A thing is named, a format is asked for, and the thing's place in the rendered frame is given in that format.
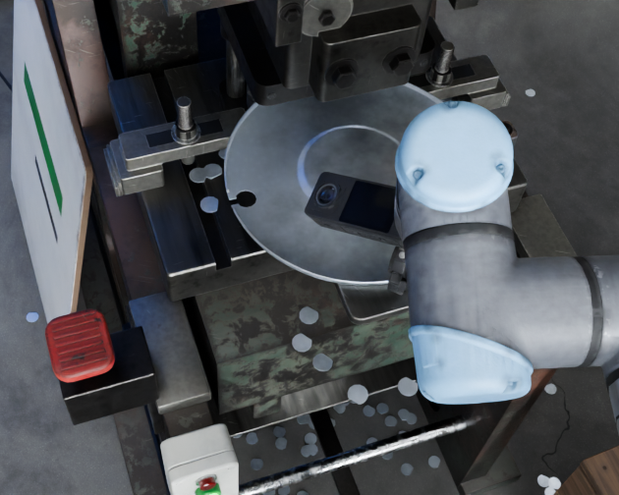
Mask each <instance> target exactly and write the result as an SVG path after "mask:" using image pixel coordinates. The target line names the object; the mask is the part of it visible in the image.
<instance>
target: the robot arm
mask: <svg viewBox="0 0 619 495"><path fill-rule="evenodd" d="M513 169H514V163H513V144H512V141H511V138H510V135H509V133H508V131H507V129H506V128H505V126H504V125H503V123H502V122H501V121H500V120H499V119H498V118H497V117H496V116H495V115H494V114H493V113H491V112H490V111H488V110H487V109H485V108H483V107H481V106H479V105H476V104H474V103H470V102H465V101H453V100H450V101H448V102H442V103H438V104H435V105H433V106H431V107H429V108H427V109H425V110H423V111H422V112H420V114H419V115H418V116H417V117H415V119H414V120H413V121H412V122H411V123H410V125H409V126H408V128H407V129H406V130H405V132H404V134H403V137H402V140H401V143H400V145H399V147H398V149H397V152H396V157H395V170H396V175H397V181H396V187H393V186H389V185H384V184H380V183H376V182H371V181H367V180H362V179H358V178H353V177H348V176H344V175H339V174H335V173H330V172H323V173H321V174H320V176H319V178H318V180H317V182H316V184H315V187H314V189H313V191H312V193H311V196H310V198H309V201H308V203H307V206H306V208H305V214H306V215H307V216H308V217H309V218H310V219H312V220H313V221H314V222H315V223H316V224H318V225H319V226H321V227H325V228H328V229H332V230H336V231H340V232H344V233H347V234H351V235H355V236H359V237H362V238H366V239H370V240H374V241H378V242H381V243H385V244H389V245H392V246H395V248H394V251H393V253H392V256H391V259H390V262H389V267H388V272H390V273H391V276H390V278H389V281H388V282H389V283H388V291H391V292H394V293H396V294H398V295H401V296H402V295H403V293H404V291H408V301H409V313H410V324H411V328H410V329H409V338H410V340H411V341H412V342H413V350H414V357H415V365H416V372H417V379H418V385H419V389H420V391H421V393H422V394H423V395H424V396H425V397H426V398H427V399H429V400H430V401H432V402H435V403H439V404H478V403H486V402H499V401H506V400H512V399H516V398H520V397H523V396H525V395H526V394H527V393H528V392H529V391H530V389H531V384H532V383H531V375H532V374H533V370H534V369H540V368H561V367H590V366H600V367H601V368H602V371H603V376H604V379H605V383H606V387H607V392H608V393H609V397H610V401H611V405H612V409H613V413H614V417H615V421H616V425H617V430H618V434H619V255H596V256H556V257H526V258H518V257H517V254H516V247H515V240H514V232H513V229H512V221H511V213H510V204H509V196H508V188H507V187H508V185H509V183H510V181H511V178H512V175H513Z"/></svg>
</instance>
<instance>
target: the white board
mask: <svg viewBox="0 0 619 495"><path fill-rule="evenodd" d="M11 179H12V183H13V187H14V191H15V195H16V199H17V203H18V206H19V210H20V214H21V218H22V222H23V226H24V230H25V234H26V238H27V242H28V249H29V254H30V258H31V262H32V266H33V270H34V274H35V278H36V282H37V286H38V289H39V293H40V297H41V301H42V305H43V309H44V313H45V317H46V321H47V324H48V323H49V322H50V321H51V320H52V319H53V318H56V317H58V316H62V315H66V314H69V313H73V312H77V306H78V298H79V290H80V282H81V275H82V267H83V258H84V243H85V235H86V227H87V219H88V212H89V204H90V196H91V188H92V179H93V171H92V166H91V162H90V159H89V156H88V153H87V149H86V146H85V143H84V137H83V134H82V131H81V127H80V124H79V121H78V118H77V114H76V111H75V108H74V104H73V101H72V98H71V95H70V91H69V89H68V86H67V83H66V79H65V76H64V73H63V69H62V66H61V63H60V60H59V56H58V53H57V50H56V46H55V43H54V40H53V37H52V33H51V30H50V27H49V24H48V21H47V18H46V15H45V11H44V8H43V5H42V2H41V0H14V39H13V97H12V155H11Z"/></svg>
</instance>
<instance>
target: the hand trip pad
mask: <svg viewBox="0 0 619 495"><path fill-rule="evenodd" d="M45 338H46V342H47V347H48V351H49V355H50V359H51V364H52V368H53V371H54V373H55V375H56V377H57V378H58V379H60V380H61V381H64V382H67V383H68V382H76V381H79V380H83V379H86V378H89V377H93V376H96V375H100V374H103V373H105V372H107V371H109V370H110V369H111V368H112V367H113V364H114V362H115V354H114V350H113V346H112V342H111V338H110V335H109V331H108V327H107V323H106V319H105V317H104V315H103V314H102V313H101V312H100V311H98V310H96V309H85V310H81V311H77V312H73V313H69V314H66V315H62V316H58V317H56V318H53V319H52V320H51V321H50V322H49V323H48V324H47V326H46V328H45Z"/></svg>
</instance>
